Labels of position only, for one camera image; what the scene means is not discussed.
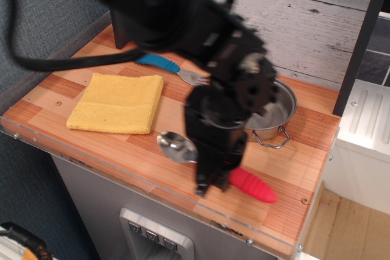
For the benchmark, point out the dark grey right post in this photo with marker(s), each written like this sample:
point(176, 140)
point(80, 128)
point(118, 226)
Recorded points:
point(362, 42)

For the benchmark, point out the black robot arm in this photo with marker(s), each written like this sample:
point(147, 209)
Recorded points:
point(241, 77)

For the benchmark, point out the dark grey post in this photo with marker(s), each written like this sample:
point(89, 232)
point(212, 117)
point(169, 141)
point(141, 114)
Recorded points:
point(362, 42)
point(122, 29)

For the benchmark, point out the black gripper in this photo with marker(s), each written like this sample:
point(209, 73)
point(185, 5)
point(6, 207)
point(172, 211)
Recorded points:
point(215, 125)

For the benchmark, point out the white toy sink unit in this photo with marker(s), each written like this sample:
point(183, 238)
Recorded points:
point(358, 165)

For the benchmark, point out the silver ice dispenser panel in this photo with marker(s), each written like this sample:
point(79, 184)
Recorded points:
point(148, 239)

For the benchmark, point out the stainless steel pot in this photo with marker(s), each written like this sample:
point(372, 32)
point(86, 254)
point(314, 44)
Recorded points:
point(274, 118)

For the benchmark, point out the red handled metal spoon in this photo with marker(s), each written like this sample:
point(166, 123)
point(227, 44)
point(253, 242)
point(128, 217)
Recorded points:
point(181, 150)

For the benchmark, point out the grey toy fridge cabinet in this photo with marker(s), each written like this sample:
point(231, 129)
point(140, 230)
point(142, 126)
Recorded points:
point(99, 201)

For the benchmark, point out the dark grey left post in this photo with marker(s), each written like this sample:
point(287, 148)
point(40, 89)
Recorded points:
point(122, 29)

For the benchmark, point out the yellow folded cloth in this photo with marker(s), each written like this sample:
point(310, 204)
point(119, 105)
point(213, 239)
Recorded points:
point(117, 104)

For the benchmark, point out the clear acrylic edge guard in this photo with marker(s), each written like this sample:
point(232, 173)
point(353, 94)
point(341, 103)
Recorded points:
point(137, 161)

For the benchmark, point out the orange object bottom left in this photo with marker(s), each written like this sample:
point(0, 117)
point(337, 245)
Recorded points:
point(29, 255)

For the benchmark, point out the blue handled metal fork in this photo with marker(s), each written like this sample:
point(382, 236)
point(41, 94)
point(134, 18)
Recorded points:
point(191, 78)

